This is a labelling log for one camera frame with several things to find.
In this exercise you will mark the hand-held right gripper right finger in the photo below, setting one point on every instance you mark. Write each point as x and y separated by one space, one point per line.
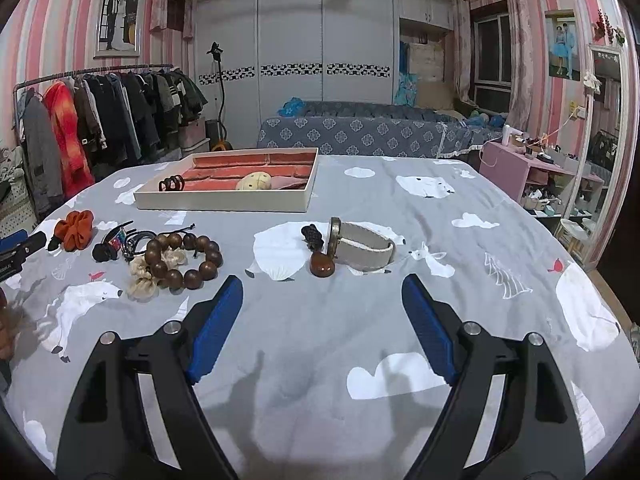
425 330

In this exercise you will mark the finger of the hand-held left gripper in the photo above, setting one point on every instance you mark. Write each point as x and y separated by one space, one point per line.
31 243

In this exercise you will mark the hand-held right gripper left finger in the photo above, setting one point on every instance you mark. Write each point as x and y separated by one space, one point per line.
215 330

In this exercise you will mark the orange scrunchie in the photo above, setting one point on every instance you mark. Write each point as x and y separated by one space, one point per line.
75 230

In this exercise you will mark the beige fabric scrunchie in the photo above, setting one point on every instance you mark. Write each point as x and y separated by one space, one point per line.
142 287

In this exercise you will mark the white jewelry tray red lining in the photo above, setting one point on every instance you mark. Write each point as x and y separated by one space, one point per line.
225 199

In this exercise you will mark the person's left hand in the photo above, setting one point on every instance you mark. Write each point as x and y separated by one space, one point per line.
7 332

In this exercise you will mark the grey polar bear bedsheet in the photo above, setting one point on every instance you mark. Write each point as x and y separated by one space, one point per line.
310 360

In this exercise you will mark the row of hanging clothes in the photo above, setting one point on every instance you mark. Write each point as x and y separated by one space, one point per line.
100 115

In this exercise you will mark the cream round plush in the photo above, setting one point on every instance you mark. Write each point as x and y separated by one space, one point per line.
253 181

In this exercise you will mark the pink cloth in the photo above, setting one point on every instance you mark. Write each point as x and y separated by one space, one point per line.
289 183

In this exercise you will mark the white stool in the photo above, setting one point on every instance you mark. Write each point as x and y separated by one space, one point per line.
575 232

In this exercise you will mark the pink desk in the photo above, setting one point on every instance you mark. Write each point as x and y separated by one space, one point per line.
502 165

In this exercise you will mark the metal clothes rack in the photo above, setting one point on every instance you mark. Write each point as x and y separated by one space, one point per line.
90 69

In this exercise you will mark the pink storage box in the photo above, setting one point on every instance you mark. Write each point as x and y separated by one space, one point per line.
192 135

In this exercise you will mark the black garment steamer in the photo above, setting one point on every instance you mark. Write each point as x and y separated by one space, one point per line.
218 130

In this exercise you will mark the sofa with blue patterned cover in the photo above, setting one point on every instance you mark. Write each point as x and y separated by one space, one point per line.
360 132

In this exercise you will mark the white bottle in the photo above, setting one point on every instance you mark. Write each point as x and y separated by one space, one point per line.
507 136

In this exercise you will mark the blue plastic bag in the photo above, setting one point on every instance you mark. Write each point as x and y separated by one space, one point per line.
291 107

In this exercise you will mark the blue hanging cloth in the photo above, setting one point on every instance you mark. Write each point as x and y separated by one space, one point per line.
406 85

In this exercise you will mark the white framed standing mirror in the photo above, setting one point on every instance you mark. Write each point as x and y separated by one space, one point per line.
605 150

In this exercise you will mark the pink curtain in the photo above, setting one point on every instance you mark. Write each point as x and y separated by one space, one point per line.
520 50
462 50
159 5

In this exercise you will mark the window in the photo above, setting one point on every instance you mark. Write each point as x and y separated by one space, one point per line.
492 55

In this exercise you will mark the white sliding door wardrobe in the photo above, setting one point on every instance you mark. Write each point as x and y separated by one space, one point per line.
300 40

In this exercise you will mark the white upper cabinets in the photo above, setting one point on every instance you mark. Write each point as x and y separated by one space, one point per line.
425 10

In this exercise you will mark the red artificial flowers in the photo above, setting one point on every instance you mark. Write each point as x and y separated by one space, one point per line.
607 27

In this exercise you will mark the framed black white wall poster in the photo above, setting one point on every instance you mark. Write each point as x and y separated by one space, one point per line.
118 15

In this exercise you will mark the colourful wall poster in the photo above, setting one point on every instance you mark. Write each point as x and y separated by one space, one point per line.
562 45

